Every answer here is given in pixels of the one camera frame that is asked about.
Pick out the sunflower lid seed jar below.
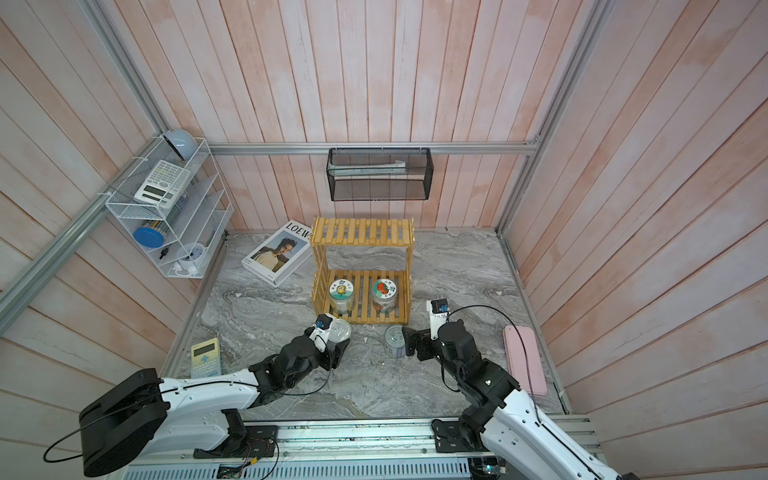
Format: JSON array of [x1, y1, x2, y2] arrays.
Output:
[[329, 278, 355, 315]]

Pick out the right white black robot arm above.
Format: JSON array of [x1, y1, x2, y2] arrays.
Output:
[[402, 321, 637, 479]]

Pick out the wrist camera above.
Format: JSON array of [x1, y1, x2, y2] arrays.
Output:
[[309, 314, 334, 352], [426, 298, 450, 340]]

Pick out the yellow calculator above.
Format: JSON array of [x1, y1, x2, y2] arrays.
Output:
[[190, 337, 222, 379]]

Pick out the blue lid pencil tube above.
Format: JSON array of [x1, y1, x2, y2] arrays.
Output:
[[133, 220, 169, 249]]

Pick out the purple label tin can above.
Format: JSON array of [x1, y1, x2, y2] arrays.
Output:
[[385, 325, 406, 359]]

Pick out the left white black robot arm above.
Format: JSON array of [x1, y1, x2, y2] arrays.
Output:
[[76, 330, 350, 478]]

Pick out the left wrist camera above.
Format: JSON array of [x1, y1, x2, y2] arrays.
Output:
[[309, 314, 334, 352]]

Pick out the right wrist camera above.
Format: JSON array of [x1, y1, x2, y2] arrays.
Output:
[[426, 298, 450, 340]]

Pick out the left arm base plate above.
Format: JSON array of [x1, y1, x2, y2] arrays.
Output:
[[193, 425, 278, 459]]

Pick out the bamboo two-tier shelf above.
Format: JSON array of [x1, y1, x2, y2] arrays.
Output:
[[310, 217, 415, 325]]

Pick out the tomato lid seed jar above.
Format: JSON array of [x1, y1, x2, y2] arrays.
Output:
[[372, 278, 398, 314]]

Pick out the white wire wall rack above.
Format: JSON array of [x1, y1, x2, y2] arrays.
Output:
[[106, 136, 235, 279]]

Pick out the aluminium front rail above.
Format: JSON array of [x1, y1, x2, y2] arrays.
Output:
[[107, 416, 607, 480]]

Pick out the white desk calculator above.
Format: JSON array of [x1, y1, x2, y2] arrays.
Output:
[[134, 160, 191, 209]]

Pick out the papers in mesh basket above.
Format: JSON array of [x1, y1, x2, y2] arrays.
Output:
[[327, 161, 407, 178]]

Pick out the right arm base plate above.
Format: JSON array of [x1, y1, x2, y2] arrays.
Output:
[[430, 419, 484, 453]]

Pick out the silver tin can barcode label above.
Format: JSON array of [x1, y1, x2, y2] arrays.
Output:
[[327, 318, 351, 344]]

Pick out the LOEWE magazine book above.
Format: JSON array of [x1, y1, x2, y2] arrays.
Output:
[[241, 220, 312, 287]]

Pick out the black mesh wall basket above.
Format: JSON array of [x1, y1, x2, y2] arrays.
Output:
[[326, 147, 434, 202]]

